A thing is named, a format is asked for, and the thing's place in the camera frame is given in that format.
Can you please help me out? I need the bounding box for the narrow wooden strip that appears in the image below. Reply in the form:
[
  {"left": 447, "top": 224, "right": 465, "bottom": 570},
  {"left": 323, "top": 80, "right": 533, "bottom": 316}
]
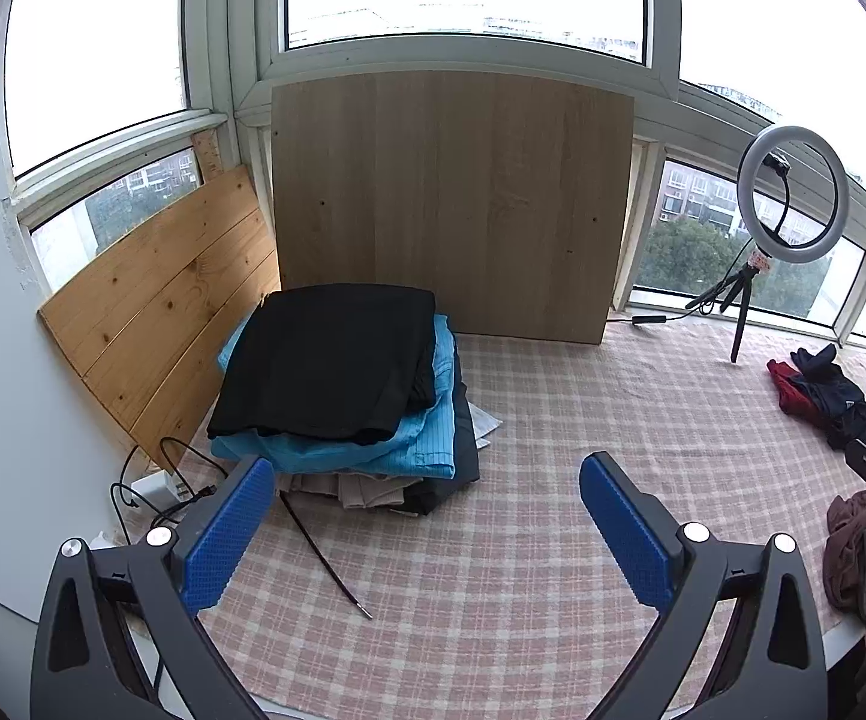
[{"left": 191, "top": 129, "right": 224, "bottom": 185}]

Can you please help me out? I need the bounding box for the red garment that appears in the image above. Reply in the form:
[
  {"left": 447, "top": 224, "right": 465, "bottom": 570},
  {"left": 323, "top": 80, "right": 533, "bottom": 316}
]
[{"left": 767, "top": 360, "right": 818, "bottom": 419}]

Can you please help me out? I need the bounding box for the blue folded garment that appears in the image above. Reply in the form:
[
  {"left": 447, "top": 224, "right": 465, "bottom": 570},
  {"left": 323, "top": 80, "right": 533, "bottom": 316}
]
[{"left": 210, "top": 313, "right": 458, "bottom": 479}]

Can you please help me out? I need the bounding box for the beige folded garment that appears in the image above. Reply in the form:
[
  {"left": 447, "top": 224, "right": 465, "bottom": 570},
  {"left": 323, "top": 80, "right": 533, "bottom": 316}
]
[{"left": 287, "top": 471, "right": 411, "bottom": 512}]

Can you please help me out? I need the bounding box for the white power adapter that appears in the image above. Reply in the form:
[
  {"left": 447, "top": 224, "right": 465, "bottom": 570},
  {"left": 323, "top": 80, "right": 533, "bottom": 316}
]
[{"left": 129, "top": 469, "right": 188, "bottom": 509}]

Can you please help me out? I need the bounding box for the dark grey folded garment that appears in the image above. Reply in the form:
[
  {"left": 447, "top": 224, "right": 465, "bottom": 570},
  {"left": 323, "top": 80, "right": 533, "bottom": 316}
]
[{"left": 401, "top": 352, "right": 483, "bottom": 517}]

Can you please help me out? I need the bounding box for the white folded cloth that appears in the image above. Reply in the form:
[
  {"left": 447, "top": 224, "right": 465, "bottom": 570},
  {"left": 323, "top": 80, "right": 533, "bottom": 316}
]
[{"left": 469, "top": 403, "right": 504, "bottom": 452}]

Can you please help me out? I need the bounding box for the navy garment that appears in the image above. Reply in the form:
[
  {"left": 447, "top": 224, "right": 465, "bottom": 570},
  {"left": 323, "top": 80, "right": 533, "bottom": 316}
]
[{"left": 789, "top": 343, "right": 866, "bottom": 455}]

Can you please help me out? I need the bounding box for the white ring light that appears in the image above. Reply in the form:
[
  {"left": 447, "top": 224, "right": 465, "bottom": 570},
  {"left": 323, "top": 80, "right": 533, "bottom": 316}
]
[{"left": 737, "top": 126, "right": 850, "bottom": 265}]

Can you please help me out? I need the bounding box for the brown garment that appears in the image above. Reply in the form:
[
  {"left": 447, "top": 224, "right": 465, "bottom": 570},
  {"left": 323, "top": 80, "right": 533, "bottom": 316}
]
[{"left": 824, "top": 491, "right": 866, "bottom": 625}]

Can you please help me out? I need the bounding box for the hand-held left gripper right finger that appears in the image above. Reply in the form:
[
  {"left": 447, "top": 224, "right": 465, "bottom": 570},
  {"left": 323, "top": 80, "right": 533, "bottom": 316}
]
[{"left": 579, "top": 452, "right": 830, "bottom": 720}]

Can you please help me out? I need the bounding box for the black drawstring cord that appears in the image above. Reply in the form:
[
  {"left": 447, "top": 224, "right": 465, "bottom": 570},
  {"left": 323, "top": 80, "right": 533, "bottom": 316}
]
[{"left": 277, "top": 493, "right": 374, "bottom": 622}]

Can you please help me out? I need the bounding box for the pine plank board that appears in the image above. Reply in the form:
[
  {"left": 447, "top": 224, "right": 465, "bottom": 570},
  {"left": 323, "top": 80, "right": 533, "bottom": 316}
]
[{"left": 38, "top": 165, "right": 282, "bottom": 470}]

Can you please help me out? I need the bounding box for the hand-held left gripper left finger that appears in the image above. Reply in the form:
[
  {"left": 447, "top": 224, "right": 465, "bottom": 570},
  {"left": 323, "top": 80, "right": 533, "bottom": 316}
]
[{"left": 30, "top": 456, "right": 276, "bottom": 720}]

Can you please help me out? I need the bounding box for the black folded garment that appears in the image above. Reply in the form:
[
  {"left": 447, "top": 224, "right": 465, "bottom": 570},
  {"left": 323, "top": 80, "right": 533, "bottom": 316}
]
[{"left": 206, "top": 283, "right": 438, "bottom": 445}]

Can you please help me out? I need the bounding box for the black cable with inline control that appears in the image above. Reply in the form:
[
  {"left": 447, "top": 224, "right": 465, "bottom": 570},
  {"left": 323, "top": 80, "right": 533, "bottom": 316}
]
[{"left": 604, "top": 292, "right": 735, "bottom": 329}]

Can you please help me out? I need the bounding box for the black charging cable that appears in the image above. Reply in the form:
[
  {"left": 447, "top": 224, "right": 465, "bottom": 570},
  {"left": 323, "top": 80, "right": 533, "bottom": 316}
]
[{"left": 107, "top": 436, "right": 218, "bottom": 550}]

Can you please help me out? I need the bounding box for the light wooden board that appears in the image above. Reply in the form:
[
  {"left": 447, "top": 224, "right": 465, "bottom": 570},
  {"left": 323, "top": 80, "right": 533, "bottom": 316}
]
[{"left": 271, "top": 73, "right": 635, "bottom": 346}]

